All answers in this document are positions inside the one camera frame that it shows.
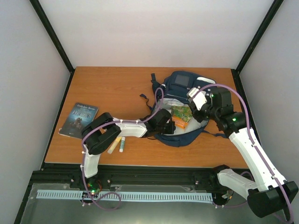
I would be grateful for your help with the black corner post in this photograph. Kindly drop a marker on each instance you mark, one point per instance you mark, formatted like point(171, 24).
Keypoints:
point(276, 4)
point(52, 34)

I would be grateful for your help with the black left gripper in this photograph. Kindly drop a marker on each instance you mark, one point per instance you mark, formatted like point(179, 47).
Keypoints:
point(172, 129)

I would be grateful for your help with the light blue slotted cable duct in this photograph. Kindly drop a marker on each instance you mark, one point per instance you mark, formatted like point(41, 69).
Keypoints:
point(126, 196)

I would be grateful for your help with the orange Treehouse book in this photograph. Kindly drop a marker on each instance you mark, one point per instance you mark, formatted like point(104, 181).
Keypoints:
point(181, 115)

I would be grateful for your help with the green white glue stick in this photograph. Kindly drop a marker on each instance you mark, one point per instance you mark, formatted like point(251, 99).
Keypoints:
point(122, 144)

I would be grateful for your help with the black right corner post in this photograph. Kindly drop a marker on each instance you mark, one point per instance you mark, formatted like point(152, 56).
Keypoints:
point(276, 4)

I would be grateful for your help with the black left corner post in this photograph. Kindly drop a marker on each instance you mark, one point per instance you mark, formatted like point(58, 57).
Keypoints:
point(52, 34)

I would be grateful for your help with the black aluminium frame rail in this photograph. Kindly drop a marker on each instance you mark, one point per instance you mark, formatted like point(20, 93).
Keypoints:
point(109, 176)

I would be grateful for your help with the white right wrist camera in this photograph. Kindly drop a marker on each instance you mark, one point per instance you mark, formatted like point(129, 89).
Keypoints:
point(197, 97)

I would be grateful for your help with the dark blue Heights book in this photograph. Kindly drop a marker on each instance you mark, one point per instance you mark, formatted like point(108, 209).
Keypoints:
point(80, 116)

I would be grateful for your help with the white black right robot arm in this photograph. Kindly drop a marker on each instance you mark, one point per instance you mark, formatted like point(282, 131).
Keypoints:
point(269, 191)

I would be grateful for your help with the navy blue student backpack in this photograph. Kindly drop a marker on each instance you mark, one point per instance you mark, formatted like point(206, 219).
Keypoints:
point(185, 128)

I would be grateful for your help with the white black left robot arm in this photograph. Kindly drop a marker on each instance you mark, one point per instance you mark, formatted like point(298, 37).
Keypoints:
point(103, 131)

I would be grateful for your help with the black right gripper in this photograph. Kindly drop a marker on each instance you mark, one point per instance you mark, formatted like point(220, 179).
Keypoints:
point(198, 117)

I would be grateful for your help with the yellow highlighter marker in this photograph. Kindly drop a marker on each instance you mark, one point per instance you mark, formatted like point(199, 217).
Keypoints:
point(114, 145)

